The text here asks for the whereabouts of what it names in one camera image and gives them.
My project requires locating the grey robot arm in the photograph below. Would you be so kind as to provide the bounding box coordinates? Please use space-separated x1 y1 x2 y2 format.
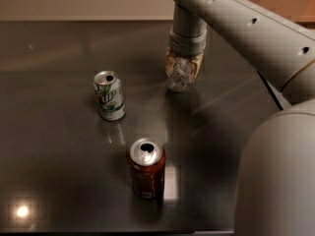
165 0 315 236

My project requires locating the clear plastic water bottle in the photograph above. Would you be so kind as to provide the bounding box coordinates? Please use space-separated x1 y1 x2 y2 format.
166 57 195 92

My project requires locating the grey side table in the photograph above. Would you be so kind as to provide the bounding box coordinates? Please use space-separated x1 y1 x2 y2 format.
259 74 291 111

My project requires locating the red soda can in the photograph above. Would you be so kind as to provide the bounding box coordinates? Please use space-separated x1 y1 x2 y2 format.
128 138 166 199

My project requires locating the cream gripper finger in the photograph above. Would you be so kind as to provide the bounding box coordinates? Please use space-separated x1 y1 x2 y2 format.
165 47 177 77
189 52 204 82

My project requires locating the green white soda can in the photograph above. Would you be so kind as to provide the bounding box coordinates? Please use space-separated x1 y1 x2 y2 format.
94 71 125 121

